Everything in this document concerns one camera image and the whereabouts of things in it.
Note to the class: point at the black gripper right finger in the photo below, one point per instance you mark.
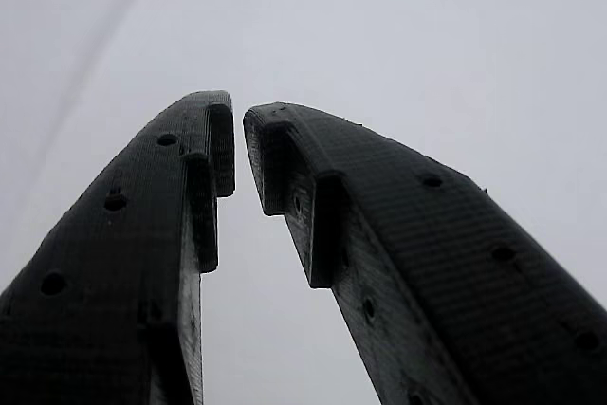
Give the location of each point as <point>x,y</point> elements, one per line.
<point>427,258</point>

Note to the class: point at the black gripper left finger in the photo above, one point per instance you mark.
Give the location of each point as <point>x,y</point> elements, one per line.
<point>118,258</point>

